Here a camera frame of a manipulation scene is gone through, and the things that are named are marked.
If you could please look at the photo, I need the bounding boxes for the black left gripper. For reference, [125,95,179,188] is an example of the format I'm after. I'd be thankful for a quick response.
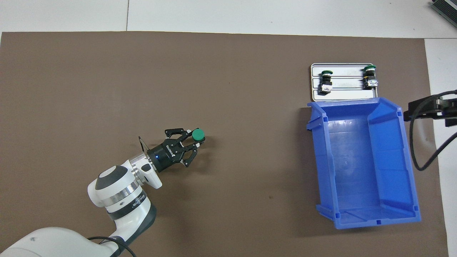
[147,127,206,173]

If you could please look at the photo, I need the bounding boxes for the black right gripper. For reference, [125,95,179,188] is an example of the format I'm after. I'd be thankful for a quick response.
[408,91,457,127]

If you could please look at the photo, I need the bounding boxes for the brown paper table mat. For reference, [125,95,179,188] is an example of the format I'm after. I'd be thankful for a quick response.
[0,31,450,257]

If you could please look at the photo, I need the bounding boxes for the silver metal tray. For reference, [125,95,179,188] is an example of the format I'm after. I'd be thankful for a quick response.
[310,63,380,103]

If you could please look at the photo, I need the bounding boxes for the blue plastic storage bin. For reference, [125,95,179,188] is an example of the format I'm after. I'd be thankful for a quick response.
[306,97,422,230]

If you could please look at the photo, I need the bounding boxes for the grey ribbed metal device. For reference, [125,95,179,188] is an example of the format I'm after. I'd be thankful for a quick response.
[430,0,457,22]

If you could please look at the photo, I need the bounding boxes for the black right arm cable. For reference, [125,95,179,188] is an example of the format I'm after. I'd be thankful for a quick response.
[409,90,457,171]

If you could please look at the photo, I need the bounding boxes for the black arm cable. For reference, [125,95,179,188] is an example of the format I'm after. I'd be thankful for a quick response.
[87,136,152,257]
[409,90,457,171]

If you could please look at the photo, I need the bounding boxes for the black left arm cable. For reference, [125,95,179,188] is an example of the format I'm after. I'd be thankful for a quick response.
[87,136,152,257]

